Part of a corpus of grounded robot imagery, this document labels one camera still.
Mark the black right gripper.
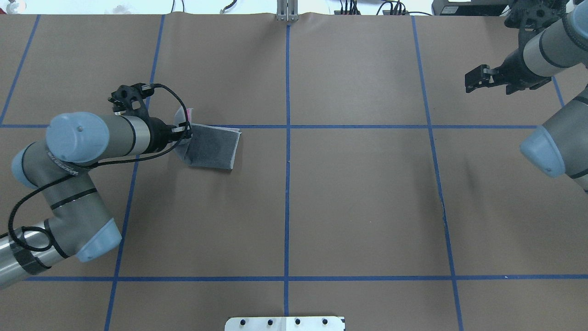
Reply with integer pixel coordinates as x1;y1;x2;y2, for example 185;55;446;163
465;50;552;95

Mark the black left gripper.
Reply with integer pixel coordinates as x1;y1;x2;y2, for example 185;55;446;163
149;117;192;153

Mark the pink towel with grey back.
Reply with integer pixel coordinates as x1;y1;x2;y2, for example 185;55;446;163
174;107;241;170

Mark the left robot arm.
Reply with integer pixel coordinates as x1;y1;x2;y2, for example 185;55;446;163
1;110;191;290

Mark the black box with label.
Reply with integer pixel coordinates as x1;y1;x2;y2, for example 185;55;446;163
431;0;509;17

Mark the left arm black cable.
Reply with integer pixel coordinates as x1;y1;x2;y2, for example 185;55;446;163
8;83;192;252

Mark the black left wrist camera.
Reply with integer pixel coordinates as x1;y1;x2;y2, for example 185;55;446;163
107;82;154;119

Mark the aluminium frame post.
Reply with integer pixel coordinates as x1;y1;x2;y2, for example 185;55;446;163
276;0;300;23

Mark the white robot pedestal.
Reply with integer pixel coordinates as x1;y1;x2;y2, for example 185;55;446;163
224;316;346;331

